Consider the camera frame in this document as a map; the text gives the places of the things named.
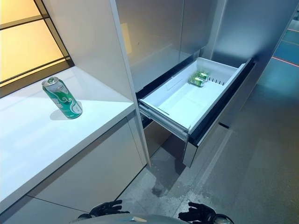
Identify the stainless steel fridge body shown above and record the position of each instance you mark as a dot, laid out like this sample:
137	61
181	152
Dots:
151	35

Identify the silver robot torso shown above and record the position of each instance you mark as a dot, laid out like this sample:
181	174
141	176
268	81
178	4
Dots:
151	220

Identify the tall green beer can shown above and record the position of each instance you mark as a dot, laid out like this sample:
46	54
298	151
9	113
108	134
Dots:
64	98

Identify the black framed lit window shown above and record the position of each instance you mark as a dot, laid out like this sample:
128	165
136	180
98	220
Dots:
23	46

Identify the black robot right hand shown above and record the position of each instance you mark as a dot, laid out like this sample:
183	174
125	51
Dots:
201	213

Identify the small green drink can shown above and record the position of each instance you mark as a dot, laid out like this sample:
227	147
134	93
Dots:
203	75
197	81

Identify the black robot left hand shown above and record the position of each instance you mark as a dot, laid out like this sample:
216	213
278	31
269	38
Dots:
106	210

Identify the white counter cabinet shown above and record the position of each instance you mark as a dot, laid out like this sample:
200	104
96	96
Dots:
46	140

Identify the stainless fridge drawer front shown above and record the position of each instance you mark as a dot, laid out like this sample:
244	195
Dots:
210	130

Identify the tall white cabinet panel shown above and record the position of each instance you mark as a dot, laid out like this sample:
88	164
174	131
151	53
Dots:
81	35

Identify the white plastic fridge drawer bin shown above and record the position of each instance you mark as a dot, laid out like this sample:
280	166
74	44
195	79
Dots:
182	98

